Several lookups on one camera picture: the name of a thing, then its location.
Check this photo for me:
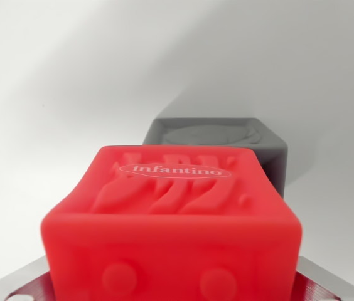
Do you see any red infantino soft cube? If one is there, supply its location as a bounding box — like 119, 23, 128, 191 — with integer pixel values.
40, 145, 304, 301

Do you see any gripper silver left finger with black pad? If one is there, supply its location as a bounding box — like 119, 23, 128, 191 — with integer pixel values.
0, 254, 53, 301

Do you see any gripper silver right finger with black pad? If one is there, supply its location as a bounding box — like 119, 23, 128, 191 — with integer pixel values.
295, 256, 354, 301

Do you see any grey soft cube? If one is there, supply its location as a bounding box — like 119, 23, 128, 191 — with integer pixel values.
142, 117, 289, 200

